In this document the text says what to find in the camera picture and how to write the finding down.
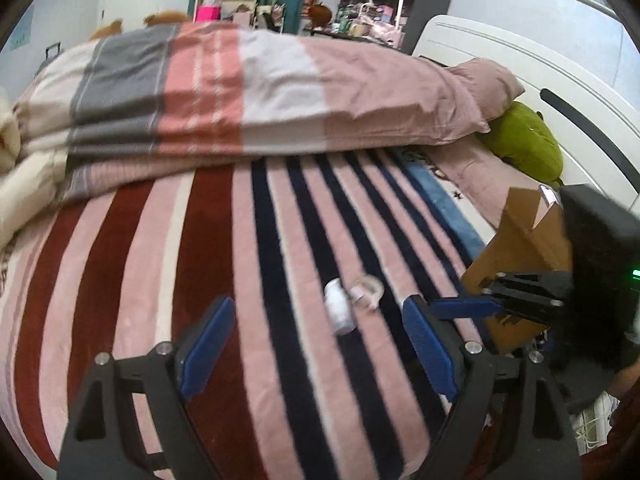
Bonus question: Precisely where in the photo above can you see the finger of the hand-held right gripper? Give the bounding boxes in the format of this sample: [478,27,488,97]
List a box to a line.
[429,291,568,330]
[480,270,575,300]

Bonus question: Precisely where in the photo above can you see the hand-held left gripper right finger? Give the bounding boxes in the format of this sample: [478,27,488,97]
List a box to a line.
[402,295,583,480]

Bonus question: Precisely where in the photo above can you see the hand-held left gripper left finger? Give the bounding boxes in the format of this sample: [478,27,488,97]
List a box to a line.
[57,296,236,480]

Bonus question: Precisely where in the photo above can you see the brown cardboard box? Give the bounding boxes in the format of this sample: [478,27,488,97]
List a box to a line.
[460,186,576,356]

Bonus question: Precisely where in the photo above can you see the pale pink plastic ring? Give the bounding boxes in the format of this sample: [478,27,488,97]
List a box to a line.
[348,274,385,309]

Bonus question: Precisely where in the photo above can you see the small white bottle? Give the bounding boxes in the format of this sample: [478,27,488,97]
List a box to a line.
[324,278,357,336]

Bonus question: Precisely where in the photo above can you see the person's right forearm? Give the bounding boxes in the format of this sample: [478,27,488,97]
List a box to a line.
[607,367,640,411]

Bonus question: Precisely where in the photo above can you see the red and navy striped blanket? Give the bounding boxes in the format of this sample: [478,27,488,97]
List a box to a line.
[0,150,506,480]

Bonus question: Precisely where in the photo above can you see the pink striped pillow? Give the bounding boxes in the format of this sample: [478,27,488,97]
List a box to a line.
[425,142,546,231]
[450,57,527,135]

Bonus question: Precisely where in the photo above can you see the green plush toy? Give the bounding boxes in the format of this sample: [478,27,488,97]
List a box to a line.
[482,101,565,188]

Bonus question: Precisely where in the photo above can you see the white slatted basket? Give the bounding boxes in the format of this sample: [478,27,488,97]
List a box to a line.
[575,395,613,456]

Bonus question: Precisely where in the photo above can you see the white headboard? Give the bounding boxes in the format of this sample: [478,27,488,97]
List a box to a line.
[412,14,640,226]

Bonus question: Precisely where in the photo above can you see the cream fleece blanket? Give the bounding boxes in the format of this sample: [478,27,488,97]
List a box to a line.
[0,85,66,246]

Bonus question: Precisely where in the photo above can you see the folded pink and grey duvet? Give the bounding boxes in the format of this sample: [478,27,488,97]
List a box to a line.
[12,22,493,203]

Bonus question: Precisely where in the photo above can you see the cluttered dark desk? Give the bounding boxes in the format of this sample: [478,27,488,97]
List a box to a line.
[310,20,406,48]

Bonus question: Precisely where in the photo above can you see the dark tall bookshelf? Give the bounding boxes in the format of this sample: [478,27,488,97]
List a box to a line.
[337,0,461,53]

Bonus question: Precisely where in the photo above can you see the brown plush animal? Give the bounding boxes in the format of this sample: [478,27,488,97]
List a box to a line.
[305,0,333,26]

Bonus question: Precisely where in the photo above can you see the brown teddy bear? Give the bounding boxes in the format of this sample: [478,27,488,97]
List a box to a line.
[144,10,185,27]
[87,18,124,41]

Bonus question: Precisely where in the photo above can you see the black chair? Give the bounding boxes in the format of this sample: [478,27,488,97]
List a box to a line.
[256,6,285,33]

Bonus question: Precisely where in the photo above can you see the light blue wall poster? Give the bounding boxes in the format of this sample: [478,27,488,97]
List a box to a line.
[10,7,36,51]

